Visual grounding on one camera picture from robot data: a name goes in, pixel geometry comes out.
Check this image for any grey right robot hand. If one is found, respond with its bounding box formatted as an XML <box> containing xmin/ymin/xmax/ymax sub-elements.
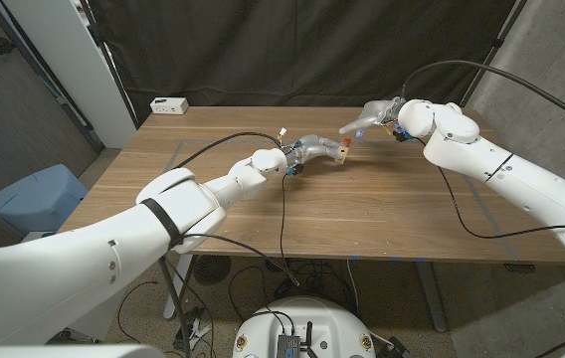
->
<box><xmin>338</xmin><ymin>96</ymin><xmax>407</xmax><ymax>140</ymax></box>

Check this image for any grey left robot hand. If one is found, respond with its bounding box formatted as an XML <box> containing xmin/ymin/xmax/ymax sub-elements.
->
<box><xmin>284</xmin><ymin>133</ymin><xmax>346</xmax><ymax>170</ymax></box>

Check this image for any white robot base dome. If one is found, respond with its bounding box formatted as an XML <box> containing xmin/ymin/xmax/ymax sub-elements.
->
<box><xmin>232</xmin><ymin>296</ymin><xmax>377</xmax><ymax>358</ymax></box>

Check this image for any black backdrop curtain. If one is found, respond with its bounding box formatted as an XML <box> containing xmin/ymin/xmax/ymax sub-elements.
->
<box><xmin>86</xmin><ymin>0</ymin><xmax>517</xmax><ymax>123</ymax></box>

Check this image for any black backdrop stand pole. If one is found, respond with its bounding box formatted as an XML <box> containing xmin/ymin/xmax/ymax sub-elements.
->
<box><xmin>459</xmin><ymin>0</ymin><xmax>530</xmax><ymax>108</ymax></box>
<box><xmin>77</xmin><ymin>0</ymin><xmax>140</xmax><ymax>130</ymax></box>

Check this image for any grey tape outline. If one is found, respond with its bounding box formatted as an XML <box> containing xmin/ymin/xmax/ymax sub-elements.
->
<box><xmin>162</xmin><ymin>139</ymin><xmax>517</xmax><ymax>263</ymax></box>

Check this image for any white power strip box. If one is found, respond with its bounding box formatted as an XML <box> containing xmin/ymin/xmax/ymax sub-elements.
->
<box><xmin>149</xmin><ymin>96</ymin><xmax>190</xmax><ymax>115</ymax></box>

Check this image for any round black floor fan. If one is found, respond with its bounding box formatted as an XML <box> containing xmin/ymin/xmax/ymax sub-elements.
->
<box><xmin>193</xmin><ymin>255</ymin><xmax>233</xmax><ymax>286</ymax></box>

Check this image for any grey table leg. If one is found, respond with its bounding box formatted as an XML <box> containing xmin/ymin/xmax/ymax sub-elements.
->
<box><xmin>414</xmin><ymin>262</ymin><xmax>449</xmax><ymax>333</ymax></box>

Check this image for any grey electronics box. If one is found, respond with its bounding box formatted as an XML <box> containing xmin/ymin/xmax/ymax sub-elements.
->
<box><xmin>276</xmin><ymin>333</ymin><xmax>302</xmax><ymax>358</ymax></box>

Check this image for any white table leg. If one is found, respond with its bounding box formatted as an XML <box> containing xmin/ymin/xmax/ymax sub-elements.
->
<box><xmin>162</xmin><ymin>256</ymin><xmax>195</xmax><ymax>320</ymax></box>

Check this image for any black floor device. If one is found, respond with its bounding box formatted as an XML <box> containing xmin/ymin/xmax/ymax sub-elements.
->
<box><xmin>386</xmin><ymin>336</ymin><xmax>411</xmax><ymax>358</ymax></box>

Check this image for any black and white floor gadget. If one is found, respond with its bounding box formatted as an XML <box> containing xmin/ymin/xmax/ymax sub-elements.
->
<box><xmin>173</xmin><ymin>305</ymin><xmax>213</xmax><ymax>354</ymax></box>

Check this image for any white column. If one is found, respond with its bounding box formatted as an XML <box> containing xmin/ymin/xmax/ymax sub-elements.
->
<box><xmin>1</xmin><ymin>0</ymin><xmax>137</xmax><ymax>149</ymax></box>

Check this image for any blue plastic bin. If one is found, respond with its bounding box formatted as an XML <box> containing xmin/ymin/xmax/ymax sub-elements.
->
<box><xmin>0</xmin><ymin>163</ymin><xmax>89</xmax><ymax>239</ymax></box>

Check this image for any dark grey door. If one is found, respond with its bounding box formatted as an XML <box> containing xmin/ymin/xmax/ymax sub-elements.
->
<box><xmin>0</xmin><ymin>0</ymin><xmax>104</xmax><ymax>210</ymax></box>

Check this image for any white robot torso edge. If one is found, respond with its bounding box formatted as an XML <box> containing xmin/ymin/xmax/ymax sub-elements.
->
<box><xmin>0</xmin><ymin>344</ymin><xmax>167</xmax><ymax>358</ymax></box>

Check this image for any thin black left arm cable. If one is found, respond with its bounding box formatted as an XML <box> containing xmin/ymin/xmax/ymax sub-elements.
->
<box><xmin>182</xmin><ymin>173</ymin><xmax>301</xmax><ymax>288</ymax></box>

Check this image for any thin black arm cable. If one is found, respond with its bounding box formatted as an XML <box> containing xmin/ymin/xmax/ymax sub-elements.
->
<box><xmin>182</xmin><ymin>173</ymin><xmax>301</xmax><ymax>288</ymax></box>
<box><xmin>414</xmin><ymin>136</ymin><xmax>565</xmax><ymax>240</ymax></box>

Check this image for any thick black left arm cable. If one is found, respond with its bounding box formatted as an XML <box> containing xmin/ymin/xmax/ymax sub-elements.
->
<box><xmin>171</xmin><ymin>131</ymin><xmax>283</xmax><ymax>171</ymax></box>

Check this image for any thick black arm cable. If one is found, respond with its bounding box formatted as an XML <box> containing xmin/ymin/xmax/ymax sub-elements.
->
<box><xmin>400</xmin><ymin>60</ymin><xmax>565</xmax><ymax>134</ymax></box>
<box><xmin>171</xmin><ymin>131</ymin><xmax>283</xmax><ymax>171</ymax></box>

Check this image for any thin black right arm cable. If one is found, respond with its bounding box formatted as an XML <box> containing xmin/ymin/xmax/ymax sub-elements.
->
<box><xmin>414</xmin><ymin>136</ymin><xmax>565</xmax><ymax>240</ymax></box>

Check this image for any black floor cable bundle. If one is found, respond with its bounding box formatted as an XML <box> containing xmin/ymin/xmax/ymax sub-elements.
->
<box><xmin>227</xmin><ymin>256</ymin><xmax>361</xmax><ymax>324</ymax></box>

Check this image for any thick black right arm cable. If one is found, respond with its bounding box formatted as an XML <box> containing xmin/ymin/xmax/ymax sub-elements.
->
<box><xmin>400</xmin><ymin>60</ymin><xmax>565</xmax><ymax>134</ymax></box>

